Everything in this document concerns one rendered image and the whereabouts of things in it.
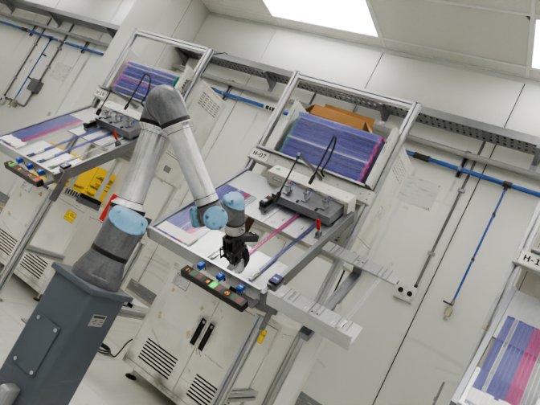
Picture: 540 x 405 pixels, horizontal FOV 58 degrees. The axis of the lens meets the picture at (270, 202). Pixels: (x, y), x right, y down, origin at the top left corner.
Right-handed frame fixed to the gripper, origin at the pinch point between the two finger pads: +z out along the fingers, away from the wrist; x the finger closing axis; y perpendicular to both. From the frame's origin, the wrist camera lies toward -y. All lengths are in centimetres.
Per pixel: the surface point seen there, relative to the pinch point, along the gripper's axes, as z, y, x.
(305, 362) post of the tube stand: 28.1, 1.3, 33.4
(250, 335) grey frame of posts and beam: 21.9, 8.3, 11.5
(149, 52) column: 25, -212, -306
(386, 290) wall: 131, -160, 3
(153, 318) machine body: 59, 6, -54
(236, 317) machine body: 44.3, -10.4, -12.8
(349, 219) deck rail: 10, -68, 10
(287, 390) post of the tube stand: 36.5, 10.8, 31.8
